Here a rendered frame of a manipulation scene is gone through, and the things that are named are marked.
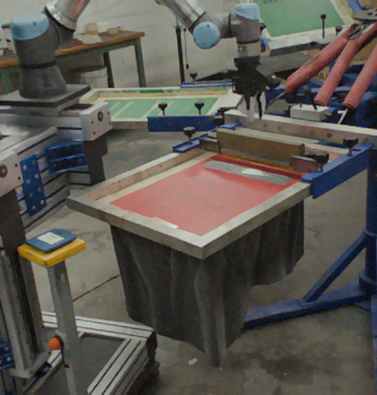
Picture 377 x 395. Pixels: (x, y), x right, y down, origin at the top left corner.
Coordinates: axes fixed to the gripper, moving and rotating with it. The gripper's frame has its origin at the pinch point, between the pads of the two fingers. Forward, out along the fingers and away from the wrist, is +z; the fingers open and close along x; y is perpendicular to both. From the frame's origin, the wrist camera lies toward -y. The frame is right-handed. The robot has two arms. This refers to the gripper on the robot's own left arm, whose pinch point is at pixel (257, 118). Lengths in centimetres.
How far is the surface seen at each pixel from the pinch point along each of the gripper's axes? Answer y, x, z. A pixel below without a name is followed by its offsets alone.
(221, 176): 4.1, 15.7, 16.2
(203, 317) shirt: -16, 51, 45
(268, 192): -17.3, 18.6, 16.5
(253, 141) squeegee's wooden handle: 0.6, 2.2, 7.5
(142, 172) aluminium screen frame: 25.8, 31.8, 13.0
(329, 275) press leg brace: 11, -60, 95
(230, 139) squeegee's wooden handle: 10.9, 2.0, 8.4
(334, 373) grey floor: -13, -21, 112
